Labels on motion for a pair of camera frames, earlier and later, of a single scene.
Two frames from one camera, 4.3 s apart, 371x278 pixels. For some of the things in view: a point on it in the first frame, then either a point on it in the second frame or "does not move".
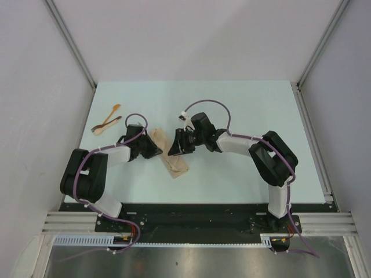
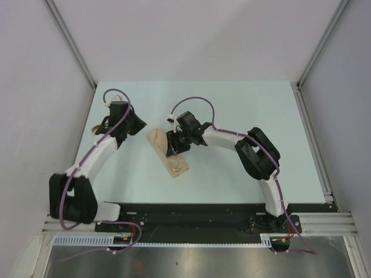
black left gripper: x=199 y=223 does not move
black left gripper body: x=145 y=146 to x=126 y=124
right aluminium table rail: x=327 y=193 does not move
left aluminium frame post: x=52 y=7 does not move
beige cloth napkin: x=177 y=164 does not move
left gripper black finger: x=156 y=150 to x=136 y=124
